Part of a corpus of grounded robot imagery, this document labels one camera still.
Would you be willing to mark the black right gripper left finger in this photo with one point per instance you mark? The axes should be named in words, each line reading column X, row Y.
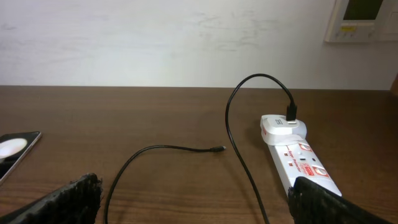
column 76, row 202

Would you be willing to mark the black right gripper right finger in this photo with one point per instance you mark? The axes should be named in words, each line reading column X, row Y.
column 310, row 203

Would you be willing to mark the white power strip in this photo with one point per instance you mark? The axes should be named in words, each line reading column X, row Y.
column 299, row 160

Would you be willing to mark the black smartphone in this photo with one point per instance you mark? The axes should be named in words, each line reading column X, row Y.
column 14, row 147

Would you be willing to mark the white wall charger adapter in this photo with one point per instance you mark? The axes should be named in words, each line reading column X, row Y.
column 277, row 131

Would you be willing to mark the white wall control panel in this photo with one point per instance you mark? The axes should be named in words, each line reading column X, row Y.
column 358, row 21

